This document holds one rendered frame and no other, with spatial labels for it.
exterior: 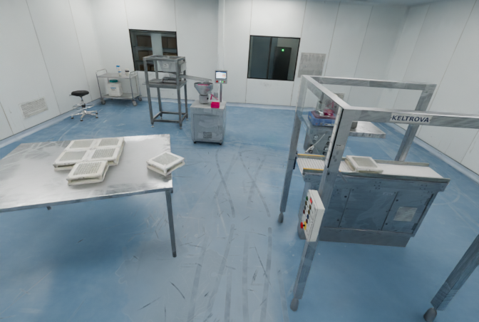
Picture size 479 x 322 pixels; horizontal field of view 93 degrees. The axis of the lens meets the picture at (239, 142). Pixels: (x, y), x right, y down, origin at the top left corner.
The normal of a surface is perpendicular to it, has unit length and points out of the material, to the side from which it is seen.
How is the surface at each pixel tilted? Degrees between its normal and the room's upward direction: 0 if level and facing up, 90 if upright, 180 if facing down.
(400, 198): 90
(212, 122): 89
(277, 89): 90
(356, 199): 90
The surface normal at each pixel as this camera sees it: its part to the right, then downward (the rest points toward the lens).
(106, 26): -0.04, 0.43
